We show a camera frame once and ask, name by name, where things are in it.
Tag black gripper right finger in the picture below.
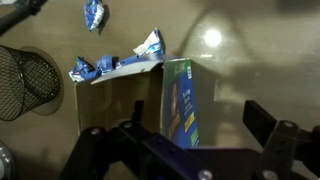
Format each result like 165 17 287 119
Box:
242 100 320 180

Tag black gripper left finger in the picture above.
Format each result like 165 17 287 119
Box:
59 101 157 180

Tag blue snack box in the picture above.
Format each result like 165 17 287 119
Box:
75 58 215 148

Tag blue snack packet pile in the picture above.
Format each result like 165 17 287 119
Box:
69 55 138 82

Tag white blue snack packet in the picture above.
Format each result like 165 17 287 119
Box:
133 28 164 56

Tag black mesh basket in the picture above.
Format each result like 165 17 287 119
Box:
0 45 64 122

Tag blue snack packet far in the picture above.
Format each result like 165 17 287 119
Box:
84 0 105 31

